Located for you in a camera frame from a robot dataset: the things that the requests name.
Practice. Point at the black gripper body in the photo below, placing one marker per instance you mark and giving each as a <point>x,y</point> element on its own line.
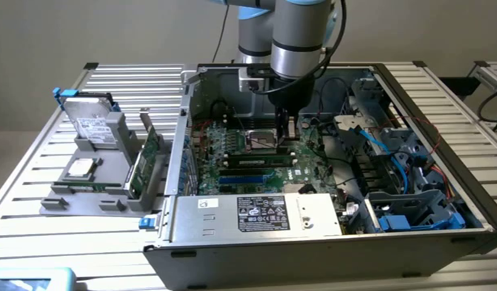
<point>290,92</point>

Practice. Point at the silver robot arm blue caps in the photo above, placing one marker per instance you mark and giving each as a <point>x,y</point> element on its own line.
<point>290,36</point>

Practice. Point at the empty black RAM slots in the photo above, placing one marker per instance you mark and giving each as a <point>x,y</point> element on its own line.
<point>254,121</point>

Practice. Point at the installed green RAM stick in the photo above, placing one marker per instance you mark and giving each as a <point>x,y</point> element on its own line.
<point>258,160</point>

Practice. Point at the metal CPU socket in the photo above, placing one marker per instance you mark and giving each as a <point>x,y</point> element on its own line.
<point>258,140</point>

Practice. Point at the black expansion slot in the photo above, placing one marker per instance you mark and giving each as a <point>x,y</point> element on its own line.
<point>242,172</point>

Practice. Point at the grey metal drive cage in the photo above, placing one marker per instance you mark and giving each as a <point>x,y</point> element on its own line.
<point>366,121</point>

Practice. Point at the blue expansion slot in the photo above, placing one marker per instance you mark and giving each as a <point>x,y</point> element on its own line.
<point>245,179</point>

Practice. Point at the silver chipset heat sink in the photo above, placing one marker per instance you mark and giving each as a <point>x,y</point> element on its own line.
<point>298,189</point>

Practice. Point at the green Dell motherboard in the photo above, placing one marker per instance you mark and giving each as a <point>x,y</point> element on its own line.
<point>249,188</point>

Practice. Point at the silver power supply unit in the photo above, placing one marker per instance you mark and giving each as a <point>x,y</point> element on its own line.
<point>253,218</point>

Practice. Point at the green graphics card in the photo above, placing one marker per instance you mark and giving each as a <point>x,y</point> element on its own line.
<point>143,163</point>

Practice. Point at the grey disk bay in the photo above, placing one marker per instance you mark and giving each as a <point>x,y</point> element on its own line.
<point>410,206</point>

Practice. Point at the blue plastic bay clip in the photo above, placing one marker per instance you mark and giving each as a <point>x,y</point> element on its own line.
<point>394,222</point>

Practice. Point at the black box behind table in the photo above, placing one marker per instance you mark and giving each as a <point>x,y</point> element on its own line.
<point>454,86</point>

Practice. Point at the open black PC case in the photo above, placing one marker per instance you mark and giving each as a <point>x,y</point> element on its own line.
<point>313,260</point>

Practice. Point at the blue case latch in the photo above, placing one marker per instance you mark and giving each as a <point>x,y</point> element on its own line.
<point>149,222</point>

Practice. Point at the silver hard disk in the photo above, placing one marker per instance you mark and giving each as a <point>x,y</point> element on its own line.
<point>89,121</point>

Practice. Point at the metal slat side table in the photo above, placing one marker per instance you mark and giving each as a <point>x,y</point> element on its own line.
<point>490,72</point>

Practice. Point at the silver CPU chip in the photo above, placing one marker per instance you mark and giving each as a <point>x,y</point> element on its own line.
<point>83,167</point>

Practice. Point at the grey parts rack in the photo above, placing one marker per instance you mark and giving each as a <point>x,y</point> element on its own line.
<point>87,209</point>

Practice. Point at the teal plastic box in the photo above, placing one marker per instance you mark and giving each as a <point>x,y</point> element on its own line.
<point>50,274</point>

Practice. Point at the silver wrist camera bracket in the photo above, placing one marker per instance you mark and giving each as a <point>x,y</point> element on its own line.
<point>250,78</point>

